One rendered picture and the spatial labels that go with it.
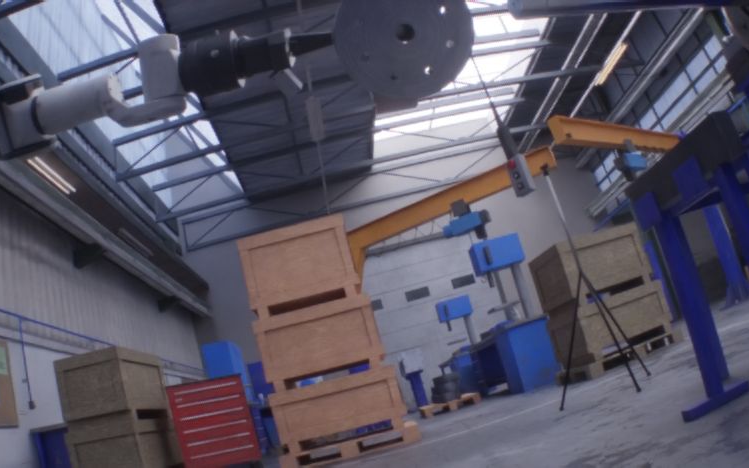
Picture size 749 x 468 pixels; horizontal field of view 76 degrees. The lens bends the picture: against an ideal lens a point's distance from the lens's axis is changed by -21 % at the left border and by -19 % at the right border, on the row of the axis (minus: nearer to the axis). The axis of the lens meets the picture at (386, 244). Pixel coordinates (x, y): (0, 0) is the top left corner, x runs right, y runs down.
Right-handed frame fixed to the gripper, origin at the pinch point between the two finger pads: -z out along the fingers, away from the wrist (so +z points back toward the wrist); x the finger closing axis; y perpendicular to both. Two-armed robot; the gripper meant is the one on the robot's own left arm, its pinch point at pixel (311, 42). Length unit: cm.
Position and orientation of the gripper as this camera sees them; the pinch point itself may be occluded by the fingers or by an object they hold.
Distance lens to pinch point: 83.5
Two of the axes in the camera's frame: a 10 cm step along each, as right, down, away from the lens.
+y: 1.6, 8.9, 4.4
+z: -9.8, 1.9, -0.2
